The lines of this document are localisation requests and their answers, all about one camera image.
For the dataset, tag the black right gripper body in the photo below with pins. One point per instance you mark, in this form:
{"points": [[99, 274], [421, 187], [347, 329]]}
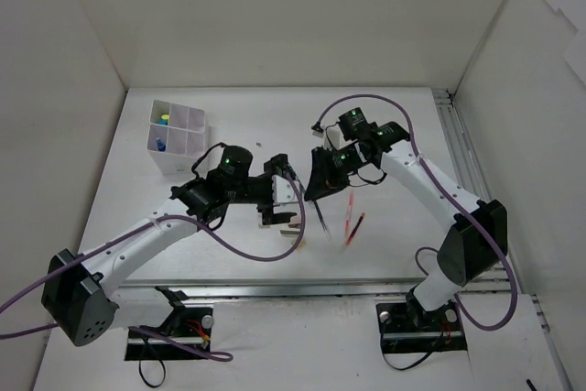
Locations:
{"points": [[330, 168]]}

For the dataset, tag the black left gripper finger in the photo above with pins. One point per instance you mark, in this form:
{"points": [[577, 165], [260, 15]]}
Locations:
{"points": [[279, 165], [277, 218]]}

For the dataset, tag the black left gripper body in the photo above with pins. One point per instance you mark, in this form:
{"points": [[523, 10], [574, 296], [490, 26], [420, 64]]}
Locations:
{"points": [[268, 191]]}

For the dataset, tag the purple cap pen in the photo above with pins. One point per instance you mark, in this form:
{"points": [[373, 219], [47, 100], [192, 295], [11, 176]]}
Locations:
{"points": [[323, 224]]}

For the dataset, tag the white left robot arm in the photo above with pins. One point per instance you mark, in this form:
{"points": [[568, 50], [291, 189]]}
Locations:
{"points": [[82, 294]]}

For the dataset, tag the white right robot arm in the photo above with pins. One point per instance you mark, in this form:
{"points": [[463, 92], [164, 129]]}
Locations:
{"points": [[475, 230]]}

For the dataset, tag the white eraser red label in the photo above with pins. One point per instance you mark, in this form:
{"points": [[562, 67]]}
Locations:
{"points": [[261, 221]]}

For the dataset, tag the pink black eraser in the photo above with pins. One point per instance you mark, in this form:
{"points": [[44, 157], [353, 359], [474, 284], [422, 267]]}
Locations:
{"points": [[291, 229]]}

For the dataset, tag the pink pen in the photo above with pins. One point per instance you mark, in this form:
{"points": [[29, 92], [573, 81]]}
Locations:
{"points": [[349, 213]]}

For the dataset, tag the red orange pen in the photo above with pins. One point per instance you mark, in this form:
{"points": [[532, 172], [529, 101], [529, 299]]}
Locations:
{"points": [[351, 235]]}

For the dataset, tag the white compartment organizer box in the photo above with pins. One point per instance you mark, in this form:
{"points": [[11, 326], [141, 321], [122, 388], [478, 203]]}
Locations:
{"points": [[186, 136]]}

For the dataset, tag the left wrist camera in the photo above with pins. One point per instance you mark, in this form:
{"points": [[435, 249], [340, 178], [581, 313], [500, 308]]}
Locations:
{"points": [[285, 191]]}

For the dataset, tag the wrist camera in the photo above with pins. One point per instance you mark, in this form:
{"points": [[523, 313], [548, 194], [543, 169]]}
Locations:
{"points": [[285, 191], [329, 135]]}

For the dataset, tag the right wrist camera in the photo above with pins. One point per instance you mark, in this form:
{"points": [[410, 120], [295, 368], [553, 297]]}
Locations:
{"points": [[329, 135]]}

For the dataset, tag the aluminium rail front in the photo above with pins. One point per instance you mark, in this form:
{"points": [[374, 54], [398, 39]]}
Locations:
{"points": [[306, 290]]}

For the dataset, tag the aluminium rail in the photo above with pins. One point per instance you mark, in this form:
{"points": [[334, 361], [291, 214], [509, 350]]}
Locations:
{"points": [[457, 159], [306, 290]]}

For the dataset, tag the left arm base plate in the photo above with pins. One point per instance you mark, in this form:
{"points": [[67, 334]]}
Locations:
{"points": [[189, 327]]}

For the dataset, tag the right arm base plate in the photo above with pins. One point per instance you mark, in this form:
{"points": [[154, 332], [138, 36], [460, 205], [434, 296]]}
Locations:
{"points": [[400, 335]]}

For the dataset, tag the aluminium rail right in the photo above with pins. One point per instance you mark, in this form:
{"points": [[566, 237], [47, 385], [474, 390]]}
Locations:
{"points": [[457, 159]]}

